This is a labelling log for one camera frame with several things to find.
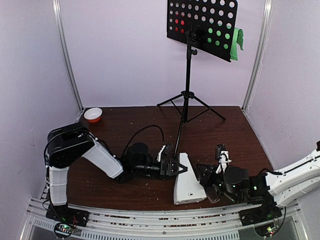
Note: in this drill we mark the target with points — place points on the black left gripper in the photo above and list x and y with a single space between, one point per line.
167 170

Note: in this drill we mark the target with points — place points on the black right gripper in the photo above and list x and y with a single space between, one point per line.
211 175

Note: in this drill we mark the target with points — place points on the white metronome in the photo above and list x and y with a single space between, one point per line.
187 189

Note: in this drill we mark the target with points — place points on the clear metronome cover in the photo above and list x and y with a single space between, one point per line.
212 194

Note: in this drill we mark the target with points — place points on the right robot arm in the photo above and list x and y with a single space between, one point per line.
269 187

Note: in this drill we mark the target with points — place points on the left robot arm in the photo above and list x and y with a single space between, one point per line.
68 144

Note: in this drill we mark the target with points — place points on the right circuit board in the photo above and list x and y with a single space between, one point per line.
268 230

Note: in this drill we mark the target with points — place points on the circuit board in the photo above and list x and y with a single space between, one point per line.
63 230
268 230

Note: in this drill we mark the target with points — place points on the orange white bowl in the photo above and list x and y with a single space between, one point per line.
93 115

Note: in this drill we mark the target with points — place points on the left circuit board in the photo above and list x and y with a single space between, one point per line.
63 230

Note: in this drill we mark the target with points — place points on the green cloth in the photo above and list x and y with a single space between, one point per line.
237 41

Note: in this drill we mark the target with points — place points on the black music stand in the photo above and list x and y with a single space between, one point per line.
206 25

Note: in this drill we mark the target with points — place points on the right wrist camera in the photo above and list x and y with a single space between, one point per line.
222 156

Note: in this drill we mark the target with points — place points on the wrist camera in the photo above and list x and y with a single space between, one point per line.
163 152
222 156

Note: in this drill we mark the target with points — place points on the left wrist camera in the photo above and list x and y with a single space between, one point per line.
163 152

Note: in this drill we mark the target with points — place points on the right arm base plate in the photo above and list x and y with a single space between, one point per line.
258 215

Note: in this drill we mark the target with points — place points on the aluminium front rail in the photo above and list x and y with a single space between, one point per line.
217 223

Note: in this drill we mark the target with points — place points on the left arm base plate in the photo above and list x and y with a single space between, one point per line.
71 216

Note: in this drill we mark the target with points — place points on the right aluminium frame post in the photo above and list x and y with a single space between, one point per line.
258 61

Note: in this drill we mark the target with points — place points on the aluminium frame post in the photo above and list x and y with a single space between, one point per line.
66 57
258 61

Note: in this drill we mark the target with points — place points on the left aluminium frame post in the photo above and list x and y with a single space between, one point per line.
66 57

